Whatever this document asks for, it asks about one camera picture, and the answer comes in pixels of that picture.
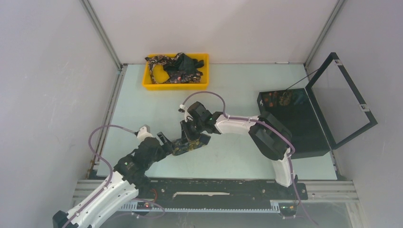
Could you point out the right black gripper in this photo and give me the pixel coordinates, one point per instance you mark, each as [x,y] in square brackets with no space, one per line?
[186,134]

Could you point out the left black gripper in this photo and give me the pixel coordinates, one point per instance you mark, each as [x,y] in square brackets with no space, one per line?
[167,146]

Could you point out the navy gold floral tie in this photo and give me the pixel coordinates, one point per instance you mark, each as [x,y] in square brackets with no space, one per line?
[181,146]

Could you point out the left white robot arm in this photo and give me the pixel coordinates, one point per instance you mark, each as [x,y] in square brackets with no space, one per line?
[123,184]

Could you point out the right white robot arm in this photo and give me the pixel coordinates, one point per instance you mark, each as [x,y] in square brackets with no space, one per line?
[270,136]

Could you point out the rolled ties in box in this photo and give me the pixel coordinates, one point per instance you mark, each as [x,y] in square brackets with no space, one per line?
[278,98]

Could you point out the black pink floral tie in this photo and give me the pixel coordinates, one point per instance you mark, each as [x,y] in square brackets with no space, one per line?
[175,77]

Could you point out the dark green tie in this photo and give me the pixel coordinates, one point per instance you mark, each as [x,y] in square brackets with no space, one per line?
[182,62]

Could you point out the yellow plastic bin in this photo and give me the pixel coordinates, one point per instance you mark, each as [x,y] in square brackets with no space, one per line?
[160,76]

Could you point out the black storage box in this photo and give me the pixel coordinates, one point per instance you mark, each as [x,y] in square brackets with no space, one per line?
[300,119]

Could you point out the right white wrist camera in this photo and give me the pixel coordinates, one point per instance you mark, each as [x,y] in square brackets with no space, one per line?
[187,117]

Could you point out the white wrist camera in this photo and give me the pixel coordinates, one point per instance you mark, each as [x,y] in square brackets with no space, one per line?
[187,117]
[143,133]

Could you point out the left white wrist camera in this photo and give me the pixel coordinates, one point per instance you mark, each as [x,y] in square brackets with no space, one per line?
[143,133]

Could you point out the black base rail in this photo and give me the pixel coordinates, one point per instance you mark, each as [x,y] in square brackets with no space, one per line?
[220,194]

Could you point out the black box lid frame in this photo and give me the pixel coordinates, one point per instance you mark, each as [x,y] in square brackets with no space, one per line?
[341,109]

